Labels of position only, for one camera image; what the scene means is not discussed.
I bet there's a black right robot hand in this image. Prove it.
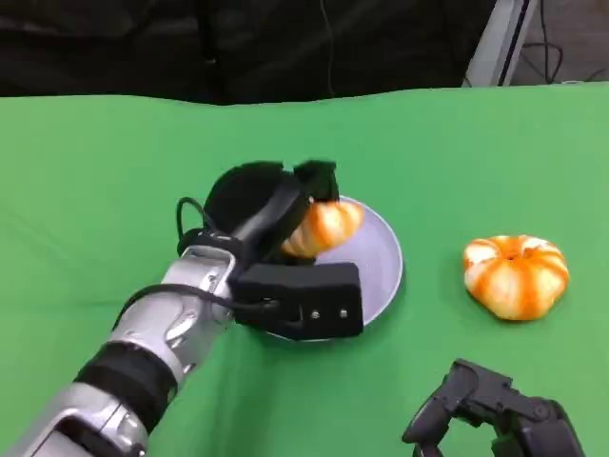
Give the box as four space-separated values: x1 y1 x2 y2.
401 359 587 457

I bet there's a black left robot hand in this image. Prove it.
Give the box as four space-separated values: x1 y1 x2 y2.
203 159 342 264

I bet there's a lilac plate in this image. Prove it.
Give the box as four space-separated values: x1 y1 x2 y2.
264 195 404 343

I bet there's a green table cloth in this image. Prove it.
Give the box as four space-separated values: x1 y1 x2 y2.
0 81 609 457

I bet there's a black backdrop curtain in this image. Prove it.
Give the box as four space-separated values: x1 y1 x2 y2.
0 0 496 106

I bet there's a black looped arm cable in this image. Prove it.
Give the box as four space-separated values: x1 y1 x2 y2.
175 197 215 253

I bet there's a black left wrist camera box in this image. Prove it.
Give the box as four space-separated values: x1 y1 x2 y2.
234 261 365 342

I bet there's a white metal frame post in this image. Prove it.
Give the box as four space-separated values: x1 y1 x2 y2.
461 0 541 88

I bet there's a black floor cable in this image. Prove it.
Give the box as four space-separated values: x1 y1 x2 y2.
522 41 609 85

